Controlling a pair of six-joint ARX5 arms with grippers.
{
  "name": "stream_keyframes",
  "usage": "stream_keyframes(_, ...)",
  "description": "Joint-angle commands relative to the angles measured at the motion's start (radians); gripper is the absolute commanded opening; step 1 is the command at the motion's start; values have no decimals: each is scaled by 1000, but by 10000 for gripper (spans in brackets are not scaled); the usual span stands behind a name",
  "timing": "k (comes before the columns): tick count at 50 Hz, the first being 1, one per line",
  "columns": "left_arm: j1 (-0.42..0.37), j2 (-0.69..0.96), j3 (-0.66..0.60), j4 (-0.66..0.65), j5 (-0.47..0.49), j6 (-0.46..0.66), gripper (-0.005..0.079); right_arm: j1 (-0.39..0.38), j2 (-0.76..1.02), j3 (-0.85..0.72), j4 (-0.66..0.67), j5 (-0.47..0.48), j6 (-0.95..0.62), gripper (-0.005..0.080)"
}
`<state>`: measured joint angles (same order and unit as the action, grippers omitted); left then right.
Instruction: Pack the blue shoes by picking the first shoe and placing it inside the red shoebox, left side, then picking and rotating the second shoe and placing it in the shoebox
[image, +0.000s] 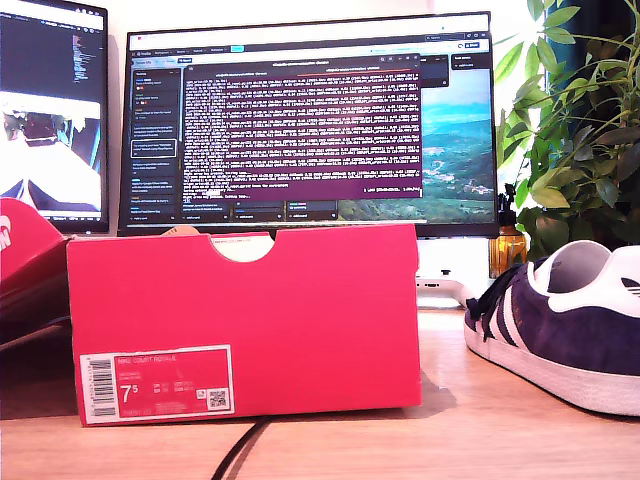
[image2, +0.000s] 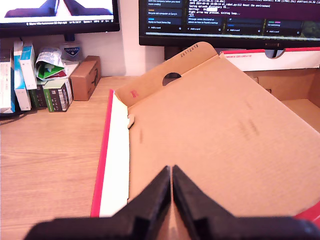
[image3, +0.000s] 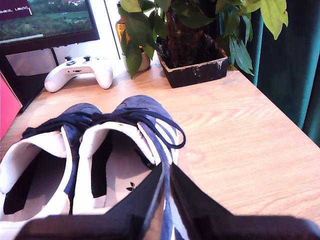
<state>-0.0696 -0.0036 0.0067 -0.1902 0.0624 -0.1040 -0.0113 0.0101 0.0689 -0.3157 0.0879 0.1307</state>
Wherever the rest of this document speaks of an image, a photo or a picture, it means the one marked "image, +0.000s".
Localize red cardboard shoebox with lid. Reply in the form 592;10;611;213
0;197;424;427

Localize blue suede shoe white stripes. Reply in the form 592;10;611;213
463;239;640;417

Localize wide black computer monitor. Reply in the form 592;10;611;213
117;10;501;239

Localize white game controller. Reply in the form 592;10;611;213
416;267;474;309

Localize amber pump bottle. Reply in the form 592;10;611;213
488;183;529;280

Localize green leafy houseplant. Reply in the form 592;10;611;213
494;0;640;261

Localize small black computer monitor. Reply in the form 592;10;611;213
0;0;110;235

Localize dark teal curtain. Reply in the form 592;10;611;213
547;0;640;151

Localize black cable on table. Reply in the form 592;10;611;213
209;417;271;480

